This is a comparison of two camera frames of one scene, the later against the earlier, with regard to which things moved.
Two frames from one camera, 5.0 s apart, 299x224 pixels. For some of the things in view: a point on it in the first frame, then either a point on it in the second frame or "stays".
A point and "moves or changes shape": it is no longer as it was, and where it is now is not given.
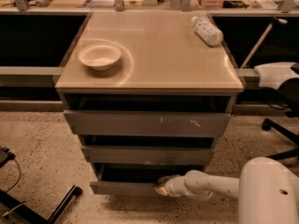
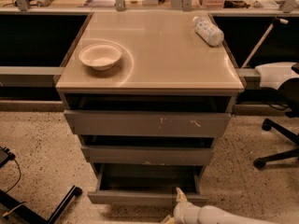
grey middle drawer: [158, 155] stays
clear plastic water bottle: [209, 34] stays
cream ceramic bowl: [100, 56] stays
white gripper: [172, 186] to [183, 211]
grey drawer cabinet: [148, 92] stays
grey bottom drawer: [134, 178] moves or changes shape
